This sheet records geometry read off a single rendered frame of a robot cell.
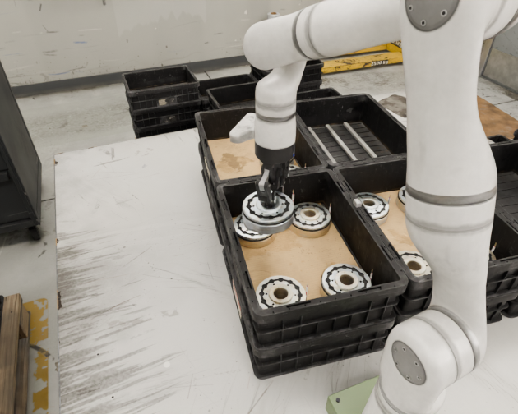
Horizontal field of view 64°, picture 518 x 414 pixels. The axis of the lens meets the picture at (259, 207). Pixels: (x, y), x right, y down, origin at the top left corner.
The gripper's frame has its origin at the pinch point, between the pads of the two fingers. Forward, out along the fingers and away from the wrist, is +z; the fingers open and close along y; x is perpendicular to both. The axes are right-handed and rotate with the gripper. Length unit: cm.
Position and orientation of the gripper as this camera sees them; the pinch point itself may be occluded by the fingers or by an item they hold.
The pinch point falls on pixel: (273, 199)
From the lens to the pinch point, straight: 84.2
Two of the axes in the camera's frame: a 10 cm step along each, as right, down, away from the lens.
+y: 3.8, -5.8, 7.2
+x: -9.2, -2.4, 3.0
